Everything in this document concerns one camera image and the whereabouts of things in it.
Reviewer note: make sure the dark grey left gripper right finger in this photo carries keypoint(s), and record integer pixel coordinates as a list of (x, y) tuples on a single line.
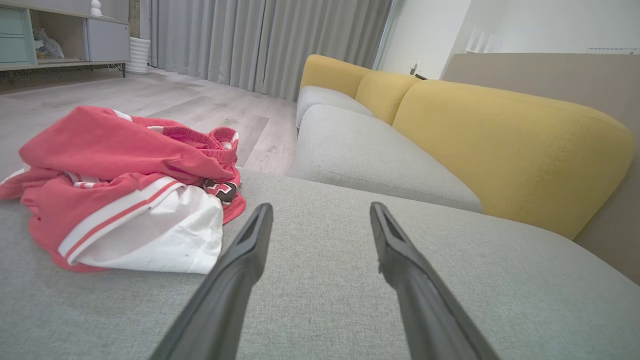
[(420, 300)]

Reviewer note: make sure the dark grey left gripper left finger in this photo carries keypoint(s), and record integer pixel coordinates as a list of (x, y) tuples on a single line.
[(227, 290)]

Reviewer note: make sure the red white basketball jersey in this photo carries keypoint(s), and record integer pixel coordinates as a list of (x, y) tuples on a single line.
[(150, 235)]

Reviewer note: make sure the red shorts with white trim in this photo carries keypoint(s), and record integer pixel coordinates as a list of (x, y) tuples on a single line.
[(100, 145)]

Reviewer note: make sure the large grey sofa chaise cushion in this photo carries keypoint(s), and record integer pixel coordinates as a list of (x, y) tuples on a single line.
[(325, 310)]

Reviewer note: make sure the grey sofa seat cushion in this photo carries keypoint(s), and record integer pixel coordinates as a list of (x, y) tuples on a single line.
[(325, 97), (370, 155)]

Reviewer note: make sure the yellow sofa back cushion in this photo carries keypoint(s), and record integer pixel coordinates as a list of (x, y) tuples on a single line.
[(382, 95), (510, 150), (330, 72)]

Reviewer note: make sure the white ribbed cylinder vase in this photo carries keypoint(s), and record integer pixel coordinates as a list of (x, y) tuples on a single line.
[(138, 55)]

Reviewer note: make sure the grey pleated curtain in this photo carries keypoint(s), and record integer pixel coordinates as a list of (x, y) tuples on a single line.
[(265, 40)]

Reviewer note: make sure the grey and teal sideboard cabinet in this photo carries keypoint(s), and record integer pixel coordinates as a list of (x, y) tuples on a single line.
[(107, 40)]

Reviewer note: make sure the soft toy inside cabinet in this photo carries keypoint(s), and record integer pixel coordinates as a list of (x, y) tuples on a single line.
[(47, 46)]

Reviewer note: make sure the small white figurine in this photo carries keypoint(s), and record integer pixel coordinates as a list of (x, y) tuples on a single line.
[(96, 8)]

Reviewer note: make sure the small dark object by wall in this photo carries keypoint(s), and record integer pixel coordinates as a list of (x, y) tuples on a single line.
[(419, 74)]

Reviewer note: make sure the white frames against wall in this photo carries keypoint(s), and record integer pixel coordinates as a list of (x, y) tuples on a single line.
[(482, 42)]

